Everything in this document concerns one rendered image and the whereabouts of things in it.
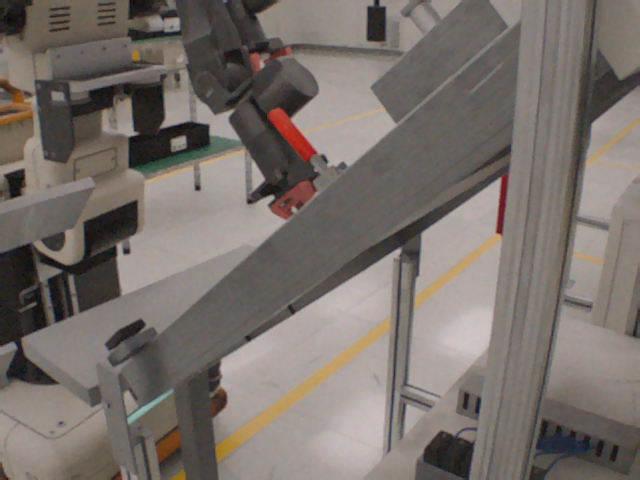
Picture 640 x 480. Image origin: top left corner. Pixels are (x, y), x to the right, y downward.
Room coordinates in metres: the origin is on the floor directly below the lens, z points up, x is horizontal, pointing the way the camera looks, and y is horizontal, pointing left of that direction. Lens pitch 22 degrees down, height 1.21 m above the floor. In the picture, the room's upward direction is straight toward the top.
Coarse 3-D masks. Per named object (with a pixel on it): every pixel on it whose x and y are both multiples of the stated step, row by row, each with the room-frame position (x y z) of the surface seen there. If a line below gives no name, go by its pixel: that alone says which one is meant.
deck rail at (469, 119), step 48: (432, 96) 0.48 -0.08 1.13; (480, 96) 0.45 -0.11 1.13; (384, 144) 0.50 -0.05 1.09; (432, 144) 0.48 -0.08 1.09; (480, 144) 0.45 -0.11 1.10; (336, 192) 0.53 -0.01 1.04; (384, 192) 0.50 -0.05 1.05; (432, 192) 0.47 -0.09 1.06; (288, 240) 0.56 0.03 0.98; (336, 240) 0.53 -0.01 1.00; (240, 288) 0.60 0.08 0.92; (288, 288) 0.56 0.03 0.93; (192, 336) 0.64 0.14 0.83; (240, 336) 0.60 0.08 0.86; (144, 384) 0.71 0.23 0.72
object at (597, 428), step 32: (416, 256) 1.30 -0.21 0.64; (416, 384) 1.28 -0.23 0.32; (480, 384) 0.78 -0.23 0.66; (544, 416) 0.70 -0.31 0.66; (576, 416) 0.70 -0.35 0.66; (128, 448) 0.67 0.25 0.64; (448, 448) 0.62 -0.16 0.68; (544, 448) 0.66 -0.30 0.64; (576, 448) 0.66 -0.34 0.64; (608, 448) 0.64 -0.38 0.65
